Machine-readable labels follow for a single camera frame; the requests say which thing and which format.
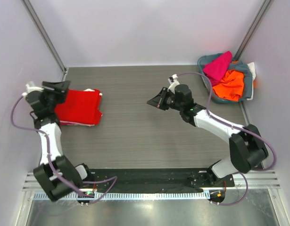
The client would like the blue laundry basket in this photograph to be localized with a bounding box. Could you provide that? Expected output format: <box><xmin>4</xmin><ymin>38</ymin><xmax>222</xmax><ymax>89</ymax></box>
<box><xmin>197</xmin><ymin>56</ymin><xmax>237</xmax><ymax>104</ymax></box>

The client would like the orange t shirt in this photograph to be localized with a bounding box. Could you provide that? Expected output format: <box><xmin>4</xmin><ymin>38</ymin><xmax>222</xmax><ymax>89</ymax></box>
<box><xmin>213</xmin><ymin>69</ymin><xmax>244</xmax><ymax>102</ymax></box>

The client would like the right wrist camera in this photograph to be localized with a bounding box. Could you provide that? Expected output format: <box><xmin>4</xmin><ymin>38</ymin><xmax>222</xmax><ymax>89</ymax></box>
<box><xmin>168</xmin><ymin>74</ymin><xmax>180</xmax><ymax>93</ymax></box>

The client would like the aluminium frame post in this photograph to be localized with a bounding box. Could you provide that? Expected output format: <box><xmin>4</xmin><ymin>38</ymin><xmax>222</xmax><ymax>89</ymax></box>
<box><xmin>234</xmin><ymin>0</ymin><xmax>274</xmax><ymax>60</ymax></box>
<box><xmin>21</xmin><ymin>0</ymin><xmax>66</xmax><ymax>74</ymax></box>

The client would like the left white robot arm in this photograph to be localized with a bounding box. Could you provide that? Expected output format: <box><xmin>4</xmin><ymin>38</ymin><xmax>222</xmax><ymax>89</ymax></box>
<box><xmin>23</xmin><ymin>81</ymin><xmax>94</xmax><ymax>202</ymax></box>

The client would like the white slotted cable duct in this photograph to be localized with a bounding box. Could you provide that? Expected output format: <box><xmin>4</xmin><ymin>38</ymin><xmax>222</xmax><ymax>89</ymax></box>
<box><xmin>33</xmin><ymin>191</ymin><xmax>210</xmax><ymax>201</ymax></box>

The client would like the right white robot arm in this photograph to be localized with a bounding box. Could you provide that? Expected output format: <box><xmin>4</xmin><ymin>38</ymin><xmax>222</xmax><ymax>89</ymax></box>
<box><xmin>147</xmin><ymin>84</ymin><xmax>269</xmax><ymax>186</ymax></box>

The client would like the aluminium front rail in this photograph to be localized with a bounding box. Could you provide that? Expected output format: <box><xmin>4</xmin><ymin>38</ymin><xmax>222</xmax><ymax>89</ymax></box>
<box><xmin>22</xmin><ymin>170</ymin><xmax>281</xmax><ymax>192</ymax></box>

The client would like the magenta t shirt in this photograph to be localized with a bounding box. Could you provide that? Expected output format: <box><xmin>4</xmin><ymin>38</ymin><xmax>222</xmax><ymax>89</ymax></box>
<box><xmin>203</xmin><ymin>51</ymin><xmax>232</xmax><ymax>86</ymax></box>

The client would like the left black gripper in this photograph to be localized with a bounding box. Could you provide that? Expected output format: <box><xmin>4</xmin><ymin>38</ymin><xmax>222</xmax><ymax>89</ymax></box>
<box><xmin>40</xmin><ymin>81</ymin><xmax>70</xmax><ymax>112</ymax></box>

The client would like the white t shirt in basket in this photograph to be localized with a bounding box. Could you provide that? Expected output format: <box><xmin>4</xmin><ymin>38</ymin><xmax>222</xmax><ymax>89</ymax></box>
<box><xmin>247</xmin><ymin>62</ymin><xmax>256</xmax><ymax>81</ymax></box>

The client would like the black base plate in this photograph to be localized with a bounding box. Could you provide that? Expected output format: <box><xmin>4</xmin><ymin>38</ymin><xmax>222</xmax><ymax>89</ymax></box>
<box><xmin>84</xmin><ymin>168</ymin><xmax>235</xmax><ymax>194</ymax></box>

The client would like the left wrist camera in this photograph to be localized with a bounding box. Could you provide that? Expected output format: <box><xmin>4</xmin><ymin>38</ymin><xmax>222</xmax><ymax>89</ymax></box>
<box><xmin>22</xmin><ymin>81</ymin><xmax>43</xmax><ymax>98</ymax></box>

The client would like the left aluminium frame post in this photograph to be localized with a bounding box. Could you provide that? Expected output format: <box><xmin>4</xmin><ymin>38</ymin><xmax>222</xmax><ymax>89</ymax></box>
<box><xmin>21</xmin><ymin>0</ymin><xmax>66</xmax><ymax>74</ymax></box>

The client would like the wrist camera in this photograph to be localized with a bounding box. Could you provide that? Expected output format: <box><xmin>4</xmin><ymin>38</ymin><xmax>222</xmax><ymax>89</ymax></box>
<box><xmin>168</xmin><ymin>74</ymin><xmax>180</xmax><ymax>93</ymax></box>
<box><xmin>22</xmin><ymin>81</ymin><xmax>43</xmax><ymax>98</ymax></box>

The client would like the red t shirt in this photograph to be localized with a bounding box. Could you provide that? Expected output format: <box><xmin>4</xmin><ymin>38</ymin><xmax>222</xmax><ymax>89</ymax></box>
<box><xmin>55</xmin><ymin>89</ymin><xmax>94</xmax><ymax>123</ymax></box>

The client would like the right aluminium frame post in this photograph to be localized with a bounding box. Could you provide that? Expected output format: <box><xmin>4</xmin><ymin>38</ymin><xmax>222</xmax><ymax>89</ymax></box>
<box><xmin>234</xmin><ymin>0</ymin><xmax>274</xmax><ymax>60</ymax></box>

